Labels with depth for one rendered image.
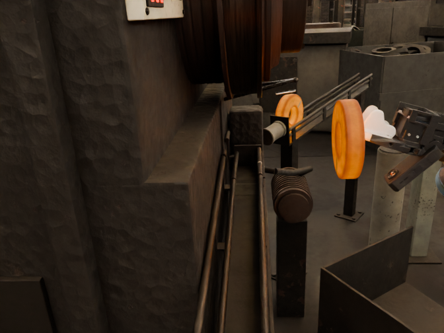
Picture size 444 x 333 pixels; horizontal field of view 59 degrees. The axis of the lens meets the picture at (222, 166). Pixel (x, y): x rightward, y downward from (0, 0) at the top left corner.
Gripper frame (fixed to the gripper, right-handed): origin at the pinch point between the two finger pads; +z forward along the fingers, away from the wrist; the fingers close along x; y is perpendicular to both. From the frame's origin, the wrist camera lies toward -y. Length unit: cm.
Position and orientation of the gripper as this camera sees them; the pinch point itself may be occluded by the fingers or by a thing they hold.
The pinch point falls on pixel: (348, 129)
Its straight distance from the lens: 79.8
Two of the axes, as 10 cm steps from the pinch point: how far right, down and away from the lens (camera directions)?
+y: 2.3, -9.0, -3.7
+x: -0.8, 3.6, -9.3
